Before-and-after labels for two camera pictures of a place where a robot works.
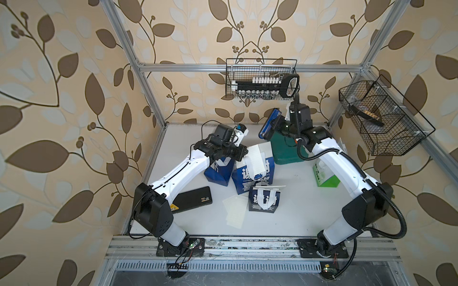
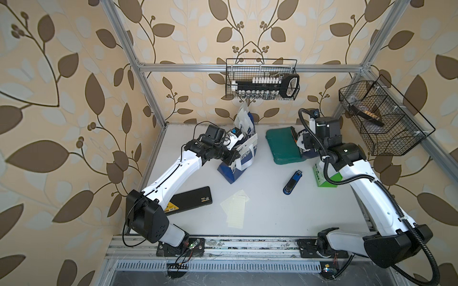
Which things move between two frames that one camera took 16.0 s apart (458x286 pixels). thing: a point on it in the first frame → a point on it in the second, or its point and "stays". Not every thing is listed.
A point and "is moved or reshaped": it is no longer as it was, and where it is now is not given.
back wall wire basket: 261,78 stays
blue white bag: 220,171 → 244,158
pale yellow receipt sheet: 235,208 stays
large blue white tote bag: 257,167 is moved or reshaped
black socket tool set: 287,85 stays
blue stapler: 266,130 → 292,183
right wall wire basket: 388,124 stays
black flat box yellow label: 192,199 stays
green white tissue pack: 324,177 stays
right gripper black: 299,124 → 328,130
